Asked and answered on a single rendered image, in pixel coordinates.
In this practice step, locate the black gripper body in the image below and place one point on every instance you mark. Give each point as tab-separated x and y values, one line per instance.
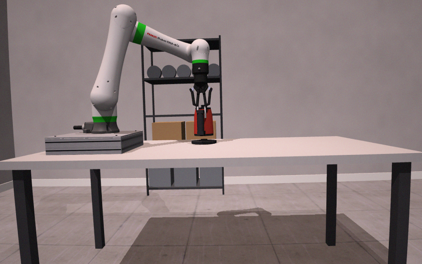
199	81

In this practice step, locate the red and black kettle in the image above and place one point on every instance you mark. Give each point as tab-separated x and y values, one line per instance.
203	126

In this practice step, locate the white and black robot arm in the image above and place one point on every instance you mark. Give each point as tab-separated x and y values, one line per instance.
123	29

